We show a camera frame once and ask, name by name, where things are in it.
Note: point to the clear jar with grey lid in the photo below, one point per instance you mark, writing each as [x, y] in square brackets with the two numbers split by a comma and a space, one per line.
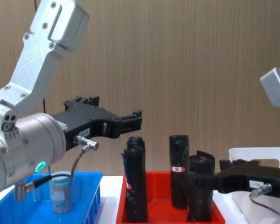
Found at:
[60, 196]

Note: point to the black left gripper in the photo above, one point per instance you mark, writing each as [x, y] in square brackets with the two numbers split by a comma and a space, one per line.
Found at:
[84, 121]

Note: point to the black bag roll white label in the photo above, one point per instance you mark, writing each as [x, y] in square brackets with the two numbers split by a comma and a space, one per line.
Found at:
[179, 156]

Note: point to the red plastic bin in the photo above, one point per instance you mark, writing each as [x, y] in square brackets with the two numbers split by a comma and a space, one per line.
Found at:
[158, 186]

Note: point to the blue plastic bin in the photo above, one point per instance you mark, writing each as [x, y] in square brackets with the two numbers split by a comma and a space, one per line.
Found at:
[84, 186]

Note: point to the white plastic bin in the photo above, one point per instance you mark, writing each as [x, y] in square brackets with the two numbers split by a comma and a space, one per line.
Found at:
[247, 154]

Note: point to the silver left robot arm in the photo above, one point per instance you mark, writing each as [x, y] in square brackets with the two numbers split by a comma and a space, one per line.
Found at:
[30, 135]

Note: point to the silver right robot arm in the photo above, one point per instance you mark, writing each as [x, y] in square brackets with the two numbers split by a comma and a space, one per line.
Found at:
[276, 86]

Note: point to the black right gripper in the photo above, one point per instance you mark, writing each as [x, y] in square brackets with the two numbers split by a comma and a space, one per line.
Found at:
[242, 178]

